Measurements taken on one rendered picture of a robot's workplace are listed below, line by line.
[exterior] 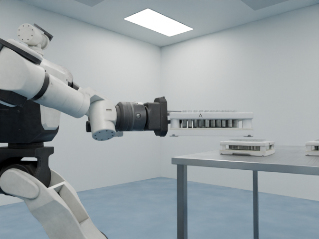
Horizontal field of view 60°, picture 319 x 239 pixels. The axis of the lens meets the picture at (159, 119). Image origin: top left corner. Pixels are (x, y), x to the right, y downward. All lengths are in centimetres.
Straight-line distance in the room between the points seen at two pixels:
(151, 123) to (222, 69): 457
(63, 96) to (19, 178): 43
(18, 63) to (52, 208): 54
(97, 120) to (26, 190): 39
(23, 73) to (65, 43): 430
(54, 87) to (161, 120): 33
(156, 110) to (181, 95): 499
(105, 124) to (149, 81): 526
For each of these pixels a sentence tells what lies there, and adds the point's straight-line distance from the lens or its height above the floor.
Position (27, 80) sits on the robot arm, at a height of 112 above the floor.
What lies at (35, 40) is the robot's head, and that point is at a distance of 110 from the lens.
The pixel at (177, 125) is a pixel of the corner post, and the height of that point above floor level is 104.
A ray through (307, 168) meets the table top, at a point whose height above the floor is 88.
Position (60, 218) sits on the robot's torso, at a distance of 104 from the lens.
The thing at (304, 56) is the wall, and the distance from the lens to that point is 482.
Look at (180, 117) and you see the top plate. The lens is 83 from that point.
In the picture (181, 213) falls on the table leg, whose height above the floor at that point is 61.
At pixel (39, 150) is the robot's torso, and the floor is 95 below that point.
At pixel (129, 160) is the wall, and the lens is 554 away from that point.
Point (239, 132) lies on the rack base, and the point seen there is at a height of 102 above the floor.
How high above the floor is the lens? 102
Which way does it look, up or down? 2 degrees up
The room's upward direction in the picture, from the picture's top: straight up
